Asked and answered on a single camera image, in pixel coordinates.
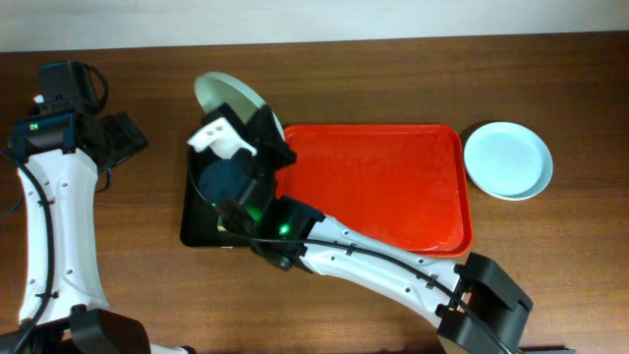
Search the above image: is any green and yellow sponge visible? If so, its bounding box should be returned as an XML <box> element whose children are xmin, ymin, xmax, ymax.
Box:
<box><xmin>217</xmin><ymin>217</ymin><xmax>227</xmax><ymax>232</ymax></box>

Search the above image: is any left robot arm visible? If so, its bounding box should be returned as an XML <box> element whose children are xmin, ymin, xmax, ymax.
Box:
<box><xmin>1</xmin><ymin>111</ymin><xmax>167</xmax><ymax>354</ymax></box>

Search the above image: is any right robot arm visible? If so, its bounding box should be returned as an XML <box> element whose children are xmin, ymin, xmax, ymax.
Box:
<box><xmin>188</xmin><ymin>103</ymin><xmax>533</xmax><ymax>354</ymax></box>

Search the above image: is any light blue plate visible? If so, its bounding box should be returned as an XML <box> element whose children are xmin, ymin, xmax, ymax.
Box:
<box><xmin>463</xmin><ymin>122</ymin><xmax>554</xmax><ymax>202</ymax></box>

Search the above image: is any black plastic tray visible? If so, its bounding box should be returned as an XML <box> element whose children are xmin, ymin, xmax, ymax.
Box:
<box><xmin>180</xmin><ymin>144</ymin><xmax>281</xmax><ymax>248</ymax></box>

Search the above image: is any pale green plate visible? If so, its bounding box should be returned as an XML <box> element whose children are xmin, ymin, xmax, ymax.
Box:
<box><xmin>194</xmin><ymin>72</ymin><xmax>269</xmax><ymax>145</ymax></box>

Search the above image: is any red plastic tray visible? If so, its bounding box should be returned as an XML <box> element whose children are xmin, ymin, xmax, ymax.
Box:
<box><xmin>277</xmin><ymin>124</ymin><xmax>474</xmax><ymax>258</ymax></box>

